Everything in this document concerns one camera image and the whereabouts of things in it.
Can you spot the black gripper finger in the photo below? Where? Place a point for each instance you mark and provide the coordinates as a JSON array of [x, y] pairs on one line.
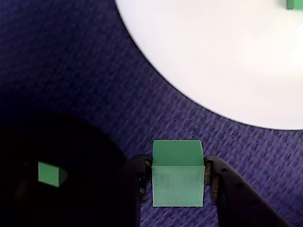
[[127, 189], [236, 194]]

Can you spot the green cube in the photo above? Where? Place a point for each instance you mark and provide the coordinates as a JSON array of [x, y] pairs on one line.
[[294, 4], [48, 173], [177, 184]]

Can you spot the white round plate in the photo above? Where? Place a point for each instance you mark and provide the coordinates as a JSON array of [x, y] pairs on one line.
[[213, 59]]

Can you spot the black metal bucket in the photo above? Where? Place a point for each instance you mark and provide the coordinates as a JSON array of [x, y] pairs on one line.
[[71, 146]]

